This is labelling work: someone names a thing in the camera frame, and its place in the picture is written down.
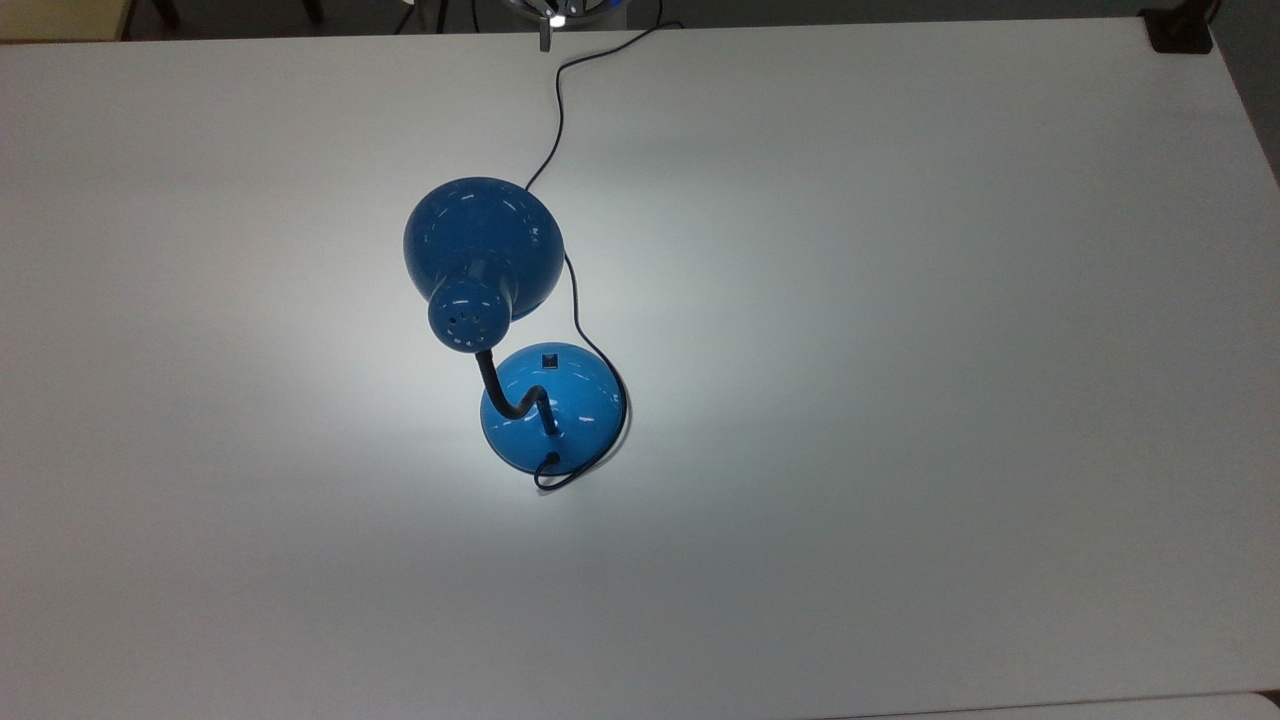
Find beige cabinet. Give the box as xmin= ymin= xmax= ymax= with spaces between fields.
xmin=0 ymin=0 xmax=135 ymax=43

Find black table clamp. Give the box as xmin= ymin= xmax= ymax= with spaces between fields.
xmin=1139 ymin=0 xmax=1223 ymax=55

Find black lamp power cable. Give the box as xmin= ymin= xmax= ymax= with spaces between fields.
xmin=524 ymin=0 xmax=687 ymax=492

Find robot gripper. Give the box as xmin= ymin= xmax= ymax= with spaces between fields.
xmin=505 ymin=0 xmax=629 ymax=53

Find blue desk lamp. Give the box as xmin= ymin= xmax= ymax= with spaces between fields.
xmin=403 ymin=177 xmax=628 ymax=476

